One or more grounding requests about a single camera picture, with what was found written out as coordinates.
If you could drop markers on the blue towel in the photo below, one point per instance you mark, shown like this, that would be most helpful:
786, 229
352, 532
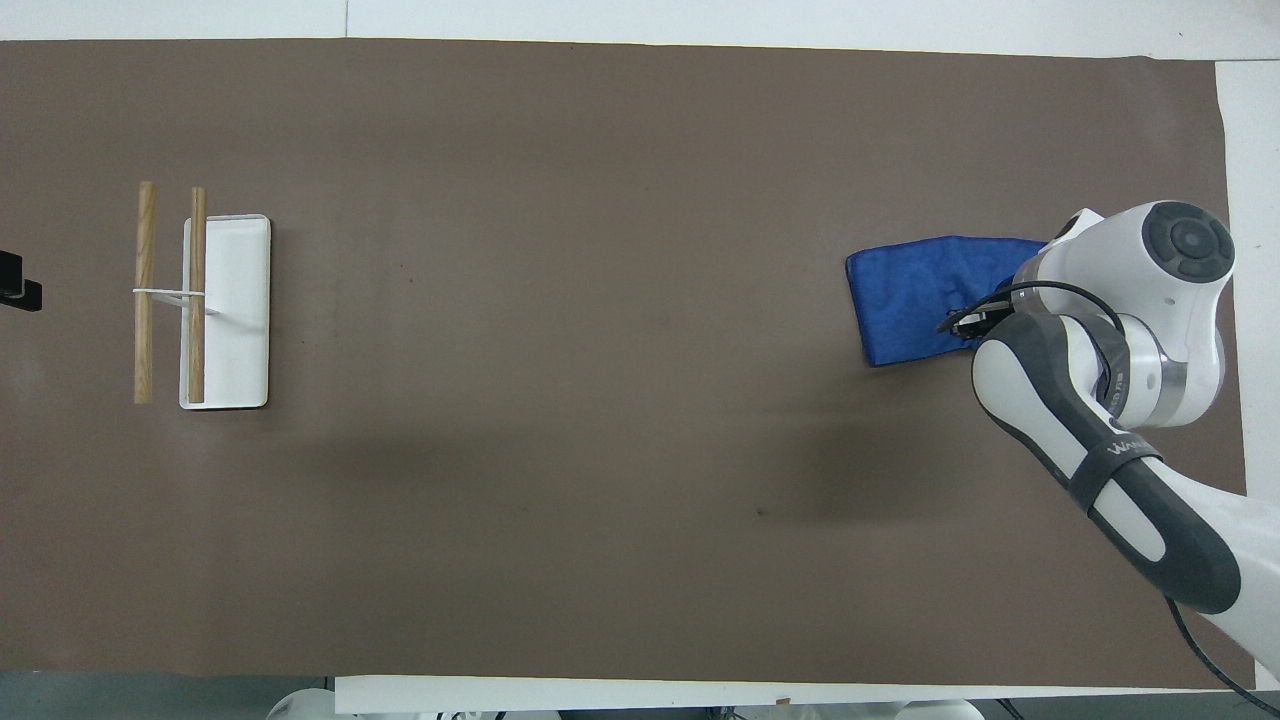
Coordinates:
905, 295

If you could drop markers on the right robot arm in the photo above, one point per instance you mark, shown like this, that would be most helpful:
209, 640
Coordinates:
1100, 245

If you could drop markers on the white towel rack wooden bars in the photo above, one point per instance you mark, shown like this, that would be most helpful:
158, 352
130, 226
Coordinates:
232, 330

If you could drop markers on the black stand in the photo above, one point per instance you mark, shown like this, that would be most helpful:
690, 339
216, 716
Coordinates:
12, 285

